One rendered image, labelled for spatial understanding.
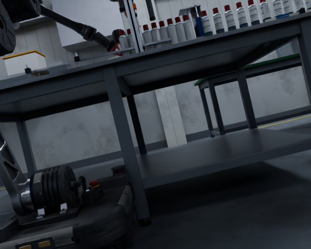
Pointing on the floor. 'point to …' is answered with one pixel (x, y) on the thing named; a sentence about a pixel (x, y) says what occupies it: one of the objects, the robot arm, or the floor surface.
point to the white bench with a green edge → (253, 69)
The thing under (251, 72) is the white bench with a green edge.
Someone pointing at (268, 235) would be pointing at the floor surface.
